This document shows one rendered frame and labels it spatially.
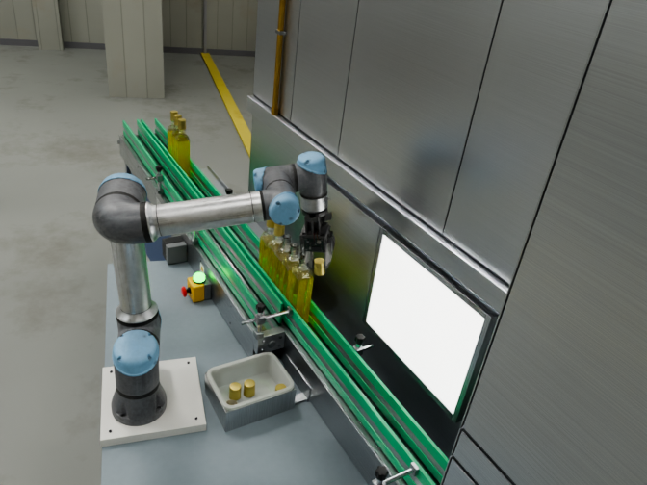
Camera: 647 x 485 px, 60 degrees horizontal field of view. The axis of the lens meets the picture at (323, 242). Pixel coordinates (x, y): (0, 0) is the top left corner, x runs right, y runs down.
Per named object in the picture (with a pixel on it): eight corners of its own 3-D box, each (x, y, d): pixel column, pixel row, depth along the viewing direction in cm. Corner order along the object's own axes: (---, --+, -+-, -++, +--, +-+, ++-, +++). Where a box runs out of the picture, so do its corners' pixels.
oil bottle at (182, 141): (190, 177, 268) (190, 120, 254) (178, 179, 266) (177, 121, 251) (186, 172, 272) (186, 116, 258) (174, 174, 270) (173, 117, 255)
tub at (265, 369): (295, 407, 170) (297, 386, 166) (224, 432, 159) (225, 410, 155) (270, 370, 182) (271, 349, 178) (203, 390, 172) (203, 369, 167)
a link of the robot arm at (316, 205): (302, 186, 156) (331, 188, 154) (303, 201, 158) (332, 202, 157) (297, 199, 149) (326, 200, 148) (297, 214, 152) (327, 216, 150)
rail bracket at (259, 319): (291, 330, 180) (295, 299, 174) (242, 344, 172) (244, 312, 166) (287, 324, 182) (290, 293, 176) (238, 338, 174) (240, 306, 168)
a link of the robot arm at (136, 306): (117, 366, 160) (88, 193, 131) (122, 331, 172) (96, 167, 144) (162, 362, 162) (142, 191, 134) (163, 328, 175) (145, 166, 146)
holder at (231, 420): (309, 402, 173) (312, 384, 169) (225, 432, 160) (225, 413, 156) (284, 366, 185) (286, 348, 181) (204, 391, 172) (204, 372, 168)
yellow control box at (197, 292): (211, 299, 211) (211, 283, 207) (192, 304, 207) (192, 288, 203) (204, 290, 216) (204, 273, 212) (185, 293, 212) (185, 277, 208)
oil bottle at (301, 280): (308, 323, 185) (315, 269, 174) (293, 328, 182) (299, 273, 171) (300, 314, 189) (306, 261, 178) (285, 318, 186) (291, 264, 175)
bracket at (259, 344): (284, 348, 183) (286, 332, 179) (257, 356, 178) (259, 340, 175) (279, 342, 185) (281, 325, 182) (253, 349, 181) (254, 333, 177)
